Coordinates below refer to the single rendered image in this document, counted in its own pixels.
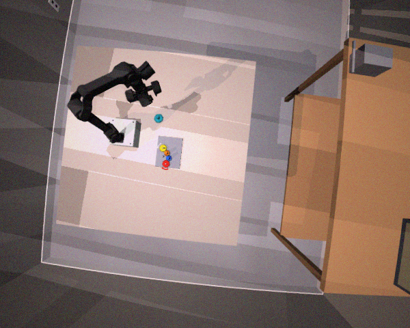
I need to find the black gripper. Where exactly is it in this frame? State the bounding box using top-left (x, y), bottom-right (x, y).
top-left (125, 80), bottom-right (162, 103)

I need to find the teal gear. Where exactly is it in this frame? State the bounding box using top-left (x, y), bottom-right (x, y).
top-left (155, 114), bottom-right (163, 123)

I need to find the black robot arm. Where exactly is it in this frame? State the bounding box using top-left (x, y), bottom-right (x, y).
top-left (67, 61), bottom-right (155, 144)

